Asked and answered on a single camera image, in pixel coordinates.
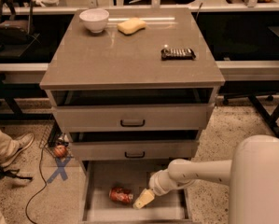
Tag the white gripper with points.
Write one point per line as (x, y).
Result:
(157, 183)

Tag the red coke can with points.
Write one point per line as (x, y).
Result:
(121, 195)

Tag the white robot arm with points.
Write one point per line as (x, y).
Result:
(252, 175)

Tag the middle grey drawer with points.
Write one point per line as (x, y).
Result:
(134, 150)

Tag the bottom grey open drawer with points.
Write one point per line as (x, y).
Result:
(102, 176)

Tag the top grey drawer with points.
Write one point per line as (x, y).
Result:
(118, 118)

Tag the grey drawer cabinet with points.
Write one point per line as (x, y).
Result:
(117, 69)

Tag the blue tape cross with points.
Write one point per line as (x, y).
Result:
(60, 169)

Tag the orange ball on floor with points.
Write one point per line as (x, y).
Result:
(60, 151)

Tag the white sneaker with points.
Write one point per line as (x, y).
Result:
(22, 143)

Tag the black snack bar packet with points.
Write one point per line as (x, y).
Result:
(177, 54)

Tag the black clamp tool on floor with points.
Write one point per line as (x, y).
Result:
(13, 174)

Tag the black stand base right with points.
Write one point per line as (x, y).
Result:
(270, 119)

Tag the yellow sponge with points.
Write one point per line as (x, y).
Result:
(131, 26)

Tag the white ceramic bowl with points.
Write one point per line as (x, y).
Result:
(95, 19)

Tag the black chair at left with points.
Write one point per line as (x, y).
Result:
(16, 36)

